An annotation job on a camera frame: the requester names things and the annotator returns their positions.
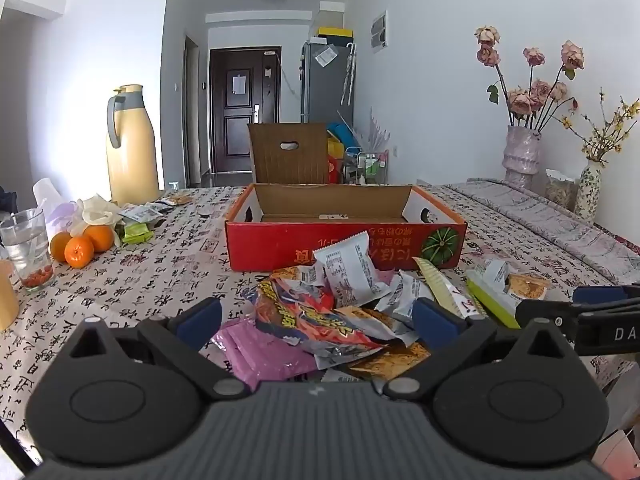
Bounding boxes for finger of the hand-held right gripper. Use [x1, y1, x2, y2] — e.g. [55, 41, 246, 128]
[515, 299, 583, 335]
[572, 285, 640, 311]

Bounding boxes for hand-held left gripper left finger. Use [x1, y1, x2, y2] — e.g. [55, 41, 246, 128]
[65, 296, 252, 402]

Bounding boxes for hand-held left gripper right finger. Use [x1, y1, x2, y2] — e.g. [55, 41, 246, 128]
[381, 296, 575, 402]

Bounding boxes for orange biscuit snack packet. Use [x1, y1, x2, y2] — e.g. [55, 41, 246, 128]
[506, 272, 552, 302]

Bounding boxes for yellow-green snack packet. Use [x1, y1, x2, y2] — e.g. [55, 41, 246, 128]
[466, 270, 522, 329]

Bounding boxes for red cardboard box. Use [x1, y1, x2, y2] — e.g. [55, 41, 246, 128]
[225, 122, 468, 272]

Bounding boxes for white stick snack packet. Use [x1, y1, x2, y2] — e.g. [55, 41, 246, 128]
[414, 257, 482, 319]

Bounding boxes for silver snack packet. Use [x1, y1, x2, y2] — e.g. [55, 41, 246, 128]
[375, 270, 432, 327]

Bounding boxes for orange crispy snack packet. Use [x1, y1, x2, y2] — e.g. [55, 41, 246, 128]
[349, 342, 432, 380]

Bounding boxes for pink snack packet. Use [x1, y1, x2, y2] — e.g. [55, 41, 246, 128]
[212, 317, 322, 384]

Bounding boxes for folded printed cloth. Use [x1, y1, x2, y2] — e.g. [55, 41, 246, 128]
[440, 177, 640, 286]

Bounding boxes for small floral vase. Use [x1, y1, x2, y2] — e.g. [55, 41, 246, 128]
[573, 163, 602, 221]

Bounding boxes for red orange snack bag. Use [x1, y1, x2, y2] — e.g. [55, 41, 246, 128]
[254, 276, 383, 357]

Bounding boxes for green snack packet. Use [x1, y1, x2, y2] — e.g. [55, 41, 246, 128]
[121, 222, 154, 245]

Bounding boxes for white grey snack packet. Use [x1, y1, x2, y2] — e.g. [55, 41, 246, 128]
[120, 203, 164, 224]

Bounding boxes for white cloth flower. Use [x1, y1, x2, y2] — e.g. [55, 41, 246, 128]
[74, 194, 124, 237]

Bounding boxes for pink ribbed vase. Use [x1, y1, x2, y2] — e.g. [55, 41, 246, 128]
[502, 124, 544, 191]

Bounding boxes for yellow flower twigs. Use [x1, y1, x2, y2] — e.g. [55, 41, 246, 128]
[562, 87, 640, 164]

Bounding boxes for metal trolley rack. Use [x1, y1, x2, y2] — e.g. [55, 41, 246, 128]
[342, 147, 390, 186]

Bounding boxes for yellow thermos jug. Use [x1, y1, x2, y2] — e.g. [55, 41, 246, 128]
[106, 84, 161, 207]

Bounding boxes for glass cup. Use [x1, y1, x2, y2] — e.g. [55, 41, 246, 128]
[0, 208, 55, 294]

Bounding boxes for purple plastic bag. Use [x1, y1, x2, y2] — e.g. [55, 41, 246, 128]
[32, 178, 77, 233]

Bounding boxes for yellow cup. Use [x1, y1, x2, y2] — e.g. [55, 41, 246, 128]
[0, 260, 20, 331]

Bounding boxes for dried lavender bunch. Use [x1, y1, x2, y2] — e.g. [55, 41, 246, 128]
[354, 107, 391, 154]

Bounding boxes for dark brown door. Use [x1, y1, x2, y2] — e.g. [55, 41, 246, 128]
[208, 48, 282, 176]

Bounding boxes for blue plastic item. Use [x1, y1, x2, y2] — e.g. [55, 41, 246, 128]
[327, 122, 356, 144]

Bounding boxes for dried pink roses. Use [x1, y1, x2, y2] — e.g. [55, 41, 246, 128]
[474, 24, 586, 132]

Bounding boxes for grey refrigerator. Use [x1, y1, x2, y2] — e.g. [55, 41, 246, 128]
[301, 40, 357, 126]

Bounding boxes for white hanging umbrella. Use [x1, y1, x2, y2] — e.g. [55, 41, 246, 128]
[340, 42, 359, 106]

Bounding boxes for white wall panel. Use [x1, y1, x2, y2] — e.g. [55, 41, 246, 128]
[370, 10, 390, 54]

